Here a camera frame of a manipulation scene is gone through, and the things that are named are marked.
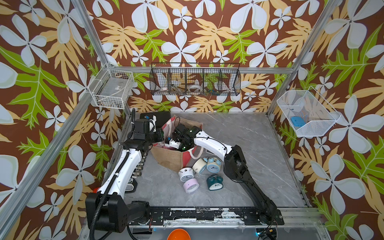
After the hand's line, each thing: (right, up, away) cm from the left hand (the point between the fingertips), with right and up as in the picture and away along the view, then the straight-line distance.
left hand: (163, 130), depth 82 cm
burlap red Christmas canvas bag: (+7, -15, -5) cm, 17 cm away
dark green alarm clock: (+28, -28, -4) cm, 40 cm away
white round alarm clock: (+13, -25, 0) cm, 28 cm away
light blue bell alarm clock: (+28, -21, +3) cm, 35 cm away
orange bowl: (+10, -47, -16) cm, 50 cm away
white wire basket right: (+81, +9, 0) cm, 81 cm away
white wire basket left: (-31, +25, +4) cm, 40 cm away
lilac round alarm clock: (+15, -29, -5) cm, 33 cm away
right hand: (+6, -17, +8) cm, 19 cm away
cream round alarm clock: (+20, -21, +4) cm, 30 cm away
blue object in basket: (+75, +5, 0) cm, 75 cm away
